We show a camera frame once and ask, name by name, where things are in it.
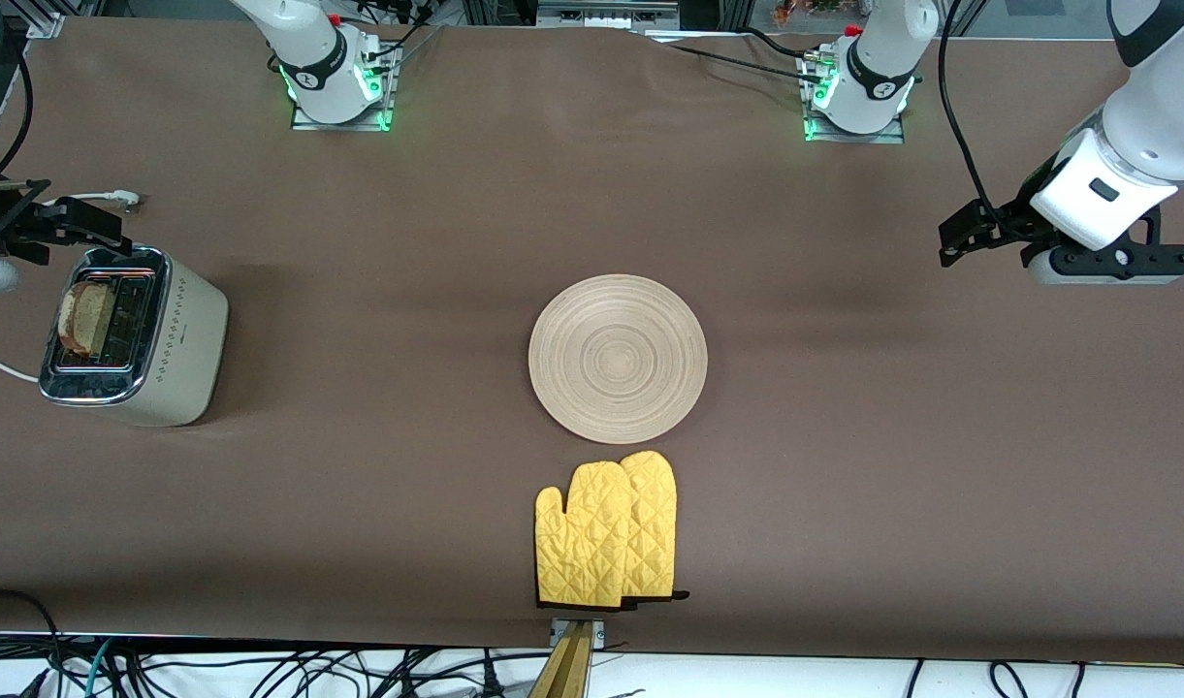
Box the yellow quilted oven mitt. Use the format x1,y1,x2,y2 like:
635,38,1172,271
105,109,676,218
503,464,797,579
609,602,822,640
534,460,643,611
618,449,692,605

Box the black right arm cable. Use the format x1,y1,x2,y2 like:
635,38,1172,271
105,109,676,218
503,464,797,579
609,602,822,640
0,53,55,255

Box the short black table cable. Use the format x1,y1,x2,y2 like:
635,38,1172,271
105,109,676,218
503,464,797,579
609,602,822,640
742,26,817,62

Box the black base cables bundle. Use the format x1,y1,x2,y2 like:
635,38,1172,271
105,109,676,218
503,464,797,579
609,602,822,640
354,0,449,65

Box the grey metal beam bracket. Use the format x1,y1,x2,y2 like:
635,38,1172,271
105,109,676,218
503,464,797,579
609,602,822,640
549,618,606,650

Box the long black table cable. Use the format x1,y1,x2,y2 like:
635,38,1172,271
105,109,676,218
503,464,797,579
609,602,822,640
663,41,831,88

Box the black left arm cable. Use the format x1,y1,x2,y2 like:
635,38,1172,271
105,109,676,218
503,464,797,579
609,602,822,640
940,0,992,211

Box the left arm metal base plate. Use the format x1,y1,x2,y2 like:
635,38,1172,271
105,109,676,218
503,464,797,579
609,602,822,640
802,50,909,145

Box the gold aluminium beam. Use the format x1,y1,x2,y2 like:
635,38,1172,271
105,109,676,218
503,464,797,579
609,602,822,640
528,620,593,698

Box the curved black floor cable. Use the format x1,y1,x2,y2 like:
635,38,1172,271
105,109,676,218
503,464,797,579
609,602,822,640
988,660,1032,698

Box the brown bread slice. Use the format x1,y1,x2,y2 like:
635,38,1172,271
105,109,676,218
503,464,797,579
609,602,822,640
57,280,113,359

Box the aluminium frame rail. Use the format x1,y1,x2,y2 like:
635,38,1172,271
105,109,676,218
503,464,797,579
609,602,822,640
535,0,681,31

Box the looping black floor cable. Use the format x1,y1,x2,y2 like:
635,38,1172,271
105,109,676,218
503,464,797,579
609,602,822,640
0,587,66,682

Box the brown table cover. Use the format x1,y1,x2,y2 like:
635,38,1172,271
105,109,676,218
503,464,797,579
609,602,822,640
0,15,1184,666

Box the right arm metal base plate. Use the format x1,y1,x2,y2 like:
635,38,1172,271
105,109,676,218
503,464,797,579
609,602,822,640
290,44,400,133

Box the tangled black floor cables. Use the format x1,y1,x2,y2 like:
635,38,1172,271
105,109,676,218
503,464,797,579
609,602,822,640
107,645,556,698

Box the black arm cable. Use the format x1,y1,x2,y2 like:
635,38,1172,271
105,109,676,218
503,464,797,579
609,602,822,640
940,0,992,211
0,53,55,255

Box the round wooden plate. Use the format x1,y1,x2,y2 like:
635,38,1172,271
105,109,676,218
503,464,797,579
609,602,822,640
528,273,710,446

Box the orange foliage decoration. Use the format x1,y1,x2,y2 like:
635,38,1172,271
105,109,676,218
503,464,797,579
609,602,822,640
770,0,870,27

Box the teal floor cable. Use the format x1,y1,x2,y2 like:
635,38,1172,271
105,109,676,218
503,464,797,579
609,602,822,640
82,638,117,698

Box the white toaster power cord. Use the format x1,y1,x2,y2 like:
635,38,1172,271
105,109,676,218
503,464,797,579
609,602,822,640
0,189,144,384

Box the cream chrome two-slot toaster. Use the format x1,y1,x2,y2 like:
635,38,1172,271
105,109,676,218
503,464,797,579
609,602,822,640
39,245,231,428

